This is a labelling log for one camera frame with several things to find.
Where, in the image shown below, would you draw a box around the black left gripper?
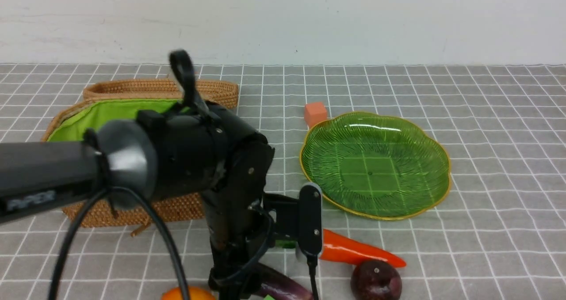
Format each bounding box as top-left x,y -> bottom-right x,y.
201,187 -> 277,300

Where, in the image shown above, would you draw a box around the purple toy eggplant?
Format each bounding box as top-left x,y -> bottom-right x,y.
254,263 -> 314,300

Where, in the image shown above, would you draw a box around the yellow-orange toy mango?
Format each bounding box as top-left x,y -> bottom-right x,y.
161,286 -> 216,300

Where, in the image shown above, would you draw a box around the orange toy carrot green leaves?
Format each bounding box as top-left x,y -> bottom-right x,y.
319,229 -> 406,268

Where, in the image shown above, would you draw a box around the dark purple toy plum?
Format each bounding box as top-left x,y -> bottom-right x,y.
350,260 -> 402,300

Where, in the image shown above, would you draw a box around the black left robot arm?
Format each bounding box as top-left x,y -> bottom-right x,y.
1,102 -> 275,300

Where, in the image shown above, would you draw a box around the woven wicker basket lid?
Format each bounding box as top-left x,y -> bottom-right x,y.
82,78 -> 239,109

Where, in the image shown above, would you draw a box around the small orange foam cube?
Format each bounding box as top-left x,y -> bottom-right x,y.
303,102 -> 328,129

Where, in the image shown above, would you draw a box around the green leaf-shaped glass plate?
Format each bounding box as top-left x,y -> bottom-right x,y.
299,111 -> 451,221

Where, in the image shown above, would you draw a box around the woven wicker basket green lining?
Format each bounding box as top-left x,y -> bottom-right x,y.
41,98 -> 222,228

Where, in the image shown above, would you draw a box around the grey checked tablecloth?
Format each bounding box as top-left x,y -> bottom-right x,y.
0,63 -> 566,300

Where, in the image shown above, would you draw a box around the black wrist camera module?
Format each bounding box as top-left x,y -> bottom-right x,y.
263,182 -> 324,258

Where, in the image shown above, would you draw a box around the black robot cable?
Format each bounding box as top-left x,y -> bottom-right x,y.
46,49 -> 321,300

